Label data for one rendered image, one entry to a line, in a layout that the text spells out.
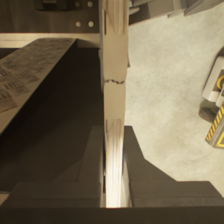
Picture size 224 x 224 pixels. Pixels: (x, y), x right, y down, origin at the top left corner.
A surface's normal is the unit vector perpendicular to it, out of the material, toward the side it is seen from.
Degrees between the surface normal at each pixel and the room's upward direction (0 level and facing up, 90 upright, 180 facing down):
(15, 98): 80
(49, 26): 0
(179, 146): 0
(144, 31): 0
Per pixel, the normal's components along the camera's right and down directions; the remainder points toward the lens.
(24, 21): 0.01, 0.44
